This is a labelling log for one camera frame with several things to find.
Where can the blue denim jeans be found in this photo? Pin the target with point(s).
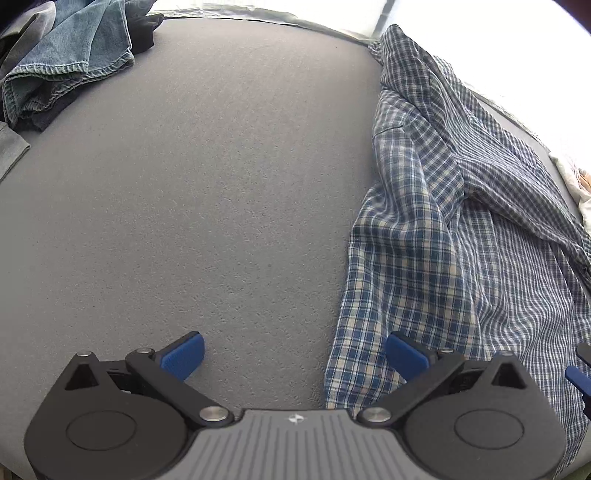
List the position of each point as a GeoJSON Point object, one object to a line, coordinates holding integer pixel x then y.
{"type": "Point", "coordinates": [69, 46]}

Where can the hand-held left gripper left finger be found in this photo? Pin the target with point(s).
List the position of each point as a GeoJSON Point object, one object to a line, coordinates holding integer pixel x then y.
{"type": "Point", "coordinates": [184, 357]}

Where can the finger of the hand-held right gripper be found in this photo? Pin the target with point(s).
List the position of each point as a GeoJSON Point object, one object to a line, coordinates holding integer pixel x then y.
{"type": "Point", "coordinates": [581, 381]}
{"type": "Point", "coordinates": [585, 354]}

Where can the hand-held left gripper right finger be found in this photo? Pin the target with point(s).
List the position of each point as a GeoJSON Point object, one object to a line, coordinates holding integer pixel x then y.
{"type": "Point", "coordinates": [406, 357]}

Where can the white printed curtain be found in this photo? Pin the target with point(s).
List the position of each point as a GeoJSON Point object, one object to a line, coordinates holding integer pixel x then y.
{"type": "Point", "coordinates": [508, 69]}

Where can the grey garment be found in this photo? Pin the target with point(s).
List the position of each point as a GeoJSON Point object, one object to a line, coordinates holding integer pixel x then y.
{"type": "Point", "coordinates": [11, 147]}

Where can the cream folded garment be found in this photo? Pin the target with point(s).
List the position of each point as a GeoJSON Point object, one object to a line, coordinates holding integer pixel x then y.
{"type": "Point", "coordinates": [572, 180]}

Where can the blue plaid shirt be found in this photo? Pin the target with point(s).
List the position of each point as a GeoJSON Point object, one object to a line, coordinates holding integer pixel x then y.
{"type": "Point", "coordinates": [438, 230]}

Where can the navy garment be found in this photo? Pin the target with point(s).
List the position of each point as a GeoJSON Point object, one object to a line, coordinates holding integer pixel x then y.
{"type": "Point", "coordinates": [46, 117]}

